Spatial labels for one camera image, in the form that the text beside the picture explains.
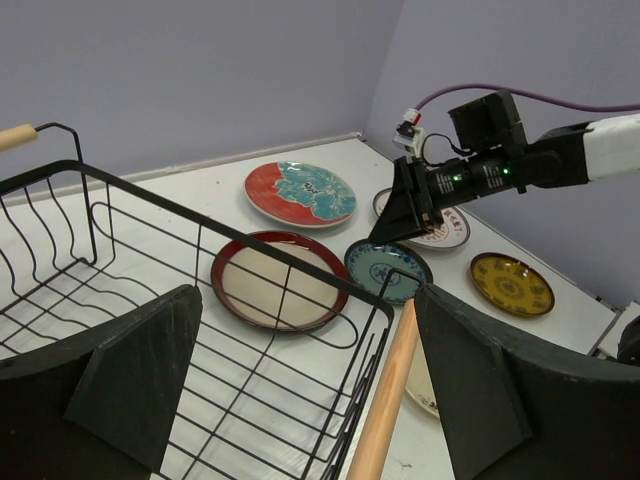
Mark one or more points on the white plate with orange sunburst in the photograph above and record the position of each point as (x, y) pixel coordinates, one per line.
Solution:
(454, 233)

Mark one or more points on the dark red rimmed cream plate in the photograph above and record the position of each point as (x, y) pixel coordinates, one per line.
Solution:
(266, 292)

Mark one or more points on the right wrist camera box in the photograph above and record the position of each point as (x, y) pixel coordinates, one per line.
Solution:
(489, 127)

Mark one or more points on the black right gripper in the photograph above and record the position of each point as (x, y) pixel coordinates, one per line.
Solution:
(419, 193)

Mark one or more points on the cream plate with black sprig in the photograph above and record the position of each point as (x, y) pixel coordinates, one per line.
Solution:
(418, 384)

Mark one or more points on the yellow patterned dark plate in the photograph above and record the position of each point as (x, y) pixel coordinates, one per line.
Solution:
(511, 285)

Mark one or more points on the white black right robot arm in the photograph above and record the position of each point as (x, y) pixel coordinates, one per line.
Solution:
(562, 157)

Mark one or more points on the red and teal floral plate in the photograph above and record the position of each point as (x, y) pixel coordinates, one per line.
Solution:
(300, 194)

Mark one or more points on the blue patterned teal plate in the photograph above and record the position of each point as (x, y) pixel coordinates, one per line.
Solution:
(391, 272)

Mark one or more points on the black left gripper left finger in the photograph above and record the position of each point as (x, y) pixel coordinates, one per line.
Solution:
(100, 404)

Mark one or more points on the black wire dish rack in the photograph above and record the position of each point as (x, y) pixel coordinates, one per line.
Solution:
(80, 247)

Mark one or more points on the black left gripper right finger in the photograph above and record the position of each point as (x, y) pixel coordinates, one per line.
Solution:
(515, 406)

